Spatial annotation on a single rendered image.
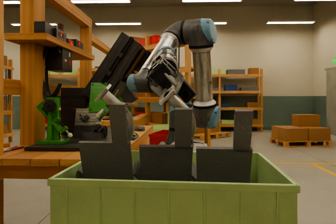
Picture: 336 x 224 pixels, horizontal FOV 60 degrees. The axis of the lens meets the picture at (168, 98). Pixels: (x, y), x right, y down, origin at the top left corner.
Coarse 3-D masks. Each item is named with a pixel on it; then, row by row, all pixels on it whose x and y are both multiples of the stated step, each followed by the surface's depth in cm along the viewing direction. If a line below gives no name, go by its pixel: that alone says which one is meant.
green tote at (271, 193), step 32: (192, 160) 110; (256, 160) 108; (64, 192) 73; (96, 192) 73; (128, 192) 72; (160, 192) 71; (192, 192) 70; (224, 192) 70; (256, 192) 69; (288, 192) 68
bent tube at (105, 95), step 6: (108, 84) 83; (102, 96) 81; (108, 96) 81; (114, 96) 83; (108, 102) 82; (114, 102) 82; (120, 102) 83; (126, 108) 83; (126, 114) 83; (126, 120) 83; (132, 120) 84; (132, 126) 84; (132, 132) 85
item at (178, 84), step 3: (165, 75) 80; (168, 75) 82; (171, 75) 85; (168, 78) 80; (171, 78) 82; (174, 78) 85; (171, 81) 80; (174, 81) 82; (177, 81) 82; (171, 84) 84; (174, 84) 80; (177, 84) 80; (180, 84) 82; (177, 87) 80; (177, 90) 79; (174, 93) 78
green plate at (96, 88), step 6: (96, 84) 202; (102, 84) 201; (90, 90) 201; (96, 90) 200; (102, 90) 200; (90, 96) 200; (96, 96) 199; (90, 102) 198; (96, 102) 198; (102, 102) 198; (90, 108) 197; (96, 108) 197
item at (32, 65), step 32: (0, 0) 144; (32, 0) 176; (0, 32) 144; (32, 32) 176; (0, 64) 144; (32, 64) 176; (0, 96) 144; (32, 96) 176; (0, 128) 144; (32, 128) 176
